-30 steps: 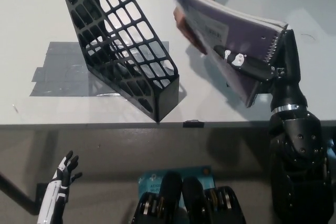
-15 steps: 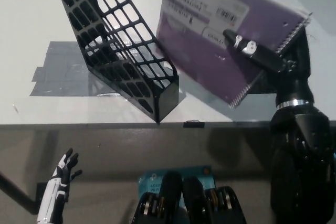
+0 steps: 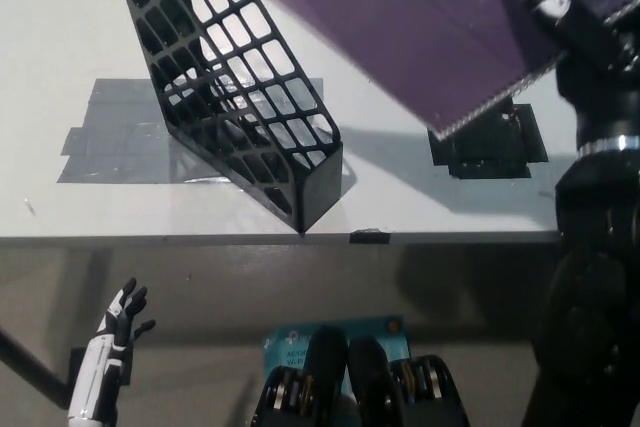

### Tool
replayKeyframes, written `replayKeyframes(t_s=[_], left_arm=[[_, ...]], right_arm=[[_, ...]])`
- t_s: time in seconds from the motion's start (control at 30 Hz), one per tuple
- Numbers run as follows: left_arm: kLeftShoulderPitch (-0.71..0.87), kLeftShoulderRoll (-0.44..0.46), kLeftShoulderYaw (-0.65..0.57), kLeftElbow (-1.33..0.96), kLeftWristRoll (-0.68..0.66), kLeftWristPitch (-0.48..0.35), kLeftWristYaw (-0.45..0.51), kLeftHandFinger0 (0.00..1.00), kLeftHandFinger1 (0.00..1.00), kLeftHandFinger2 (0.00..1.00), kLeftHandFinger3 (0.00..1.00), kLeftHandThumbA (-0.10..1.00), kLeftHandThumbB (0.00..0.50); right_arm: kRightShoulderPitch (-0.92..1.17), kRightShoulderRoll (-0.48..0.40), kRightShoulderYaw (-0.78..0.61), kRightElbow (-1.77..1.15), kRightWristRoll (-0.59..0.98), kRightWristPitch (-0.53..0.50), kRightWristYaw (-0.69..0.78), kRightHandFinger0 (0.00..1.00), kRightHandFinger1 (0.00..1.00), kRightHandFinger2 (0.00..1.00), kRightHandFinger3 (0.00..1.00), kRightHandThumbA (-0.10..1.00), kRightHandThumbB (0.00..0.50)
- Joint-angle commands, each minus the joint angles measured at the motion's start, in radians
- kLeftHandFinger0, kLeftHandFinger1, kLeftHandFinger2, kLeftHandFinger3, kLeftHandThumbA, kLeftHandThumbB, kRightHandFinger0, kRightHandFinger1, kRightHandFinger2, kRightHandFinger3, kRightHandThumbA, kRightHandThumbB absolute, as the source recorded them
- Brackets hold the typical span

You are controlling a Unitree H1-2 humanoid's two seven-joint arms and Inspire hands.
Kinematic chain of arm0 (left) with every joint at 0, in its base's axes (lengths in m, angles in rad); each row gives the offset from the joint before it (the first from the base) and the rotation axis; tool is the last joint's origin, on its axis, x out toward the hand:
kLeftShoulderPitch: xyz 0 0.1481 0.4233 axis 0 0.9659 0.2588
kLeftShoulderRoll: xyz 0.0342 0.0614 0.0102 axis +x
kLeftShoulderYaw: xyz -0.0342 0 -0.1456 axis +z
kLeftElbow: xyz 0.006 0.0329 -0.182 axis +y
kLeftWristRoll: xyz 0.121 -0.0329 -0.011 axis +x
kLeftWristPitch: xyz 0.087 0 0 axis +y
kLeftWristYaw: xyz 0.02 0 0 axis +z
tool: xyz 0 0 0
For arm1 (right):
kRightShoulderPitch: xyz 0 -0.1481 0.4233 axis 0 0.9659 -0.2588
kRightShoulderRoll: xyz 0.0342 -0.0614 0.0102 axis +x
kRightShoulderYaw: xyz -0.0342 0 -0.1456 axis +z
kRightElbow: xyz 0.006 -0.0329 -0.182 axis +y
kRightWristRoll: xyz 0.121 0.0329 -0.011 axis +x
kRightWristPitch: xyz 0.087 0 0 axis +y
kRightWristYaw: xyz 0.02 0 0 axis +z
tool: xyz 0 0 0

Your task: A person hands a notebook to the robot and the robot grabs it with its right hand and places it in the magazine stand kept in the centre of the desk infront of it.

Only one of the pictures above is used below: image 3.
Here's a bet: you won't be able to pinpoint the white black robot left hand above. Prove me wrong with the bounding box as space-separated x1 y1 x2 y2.
67 276 157 421

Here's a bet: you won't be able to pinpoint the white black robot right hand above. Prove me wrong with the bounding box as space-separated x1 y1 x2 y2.
494 0 640 147

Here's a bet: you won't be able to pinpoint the purple spiral notebook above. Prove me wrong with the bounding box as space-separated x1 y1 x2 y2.
269 0 640 141

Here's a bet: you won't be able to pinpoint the black lattice magazine stand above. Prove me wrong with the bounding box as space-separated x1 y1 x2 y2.
109 0 345 236

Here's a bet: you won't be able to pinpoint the black table leg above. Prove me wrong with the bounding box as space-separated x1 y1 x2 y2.
0 327 134 409

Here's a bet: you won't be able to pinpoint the square black tape patch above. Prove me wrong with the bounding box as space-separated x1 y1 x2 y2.
428 95 549 181

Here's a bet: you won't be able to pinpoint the large grey tape patch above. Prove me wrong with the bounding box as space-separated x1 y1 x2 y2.
55 77 327 186

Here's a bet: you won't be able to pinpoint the small black tape piece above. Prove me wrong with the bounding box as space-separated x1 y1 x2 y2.
349 228 392 245

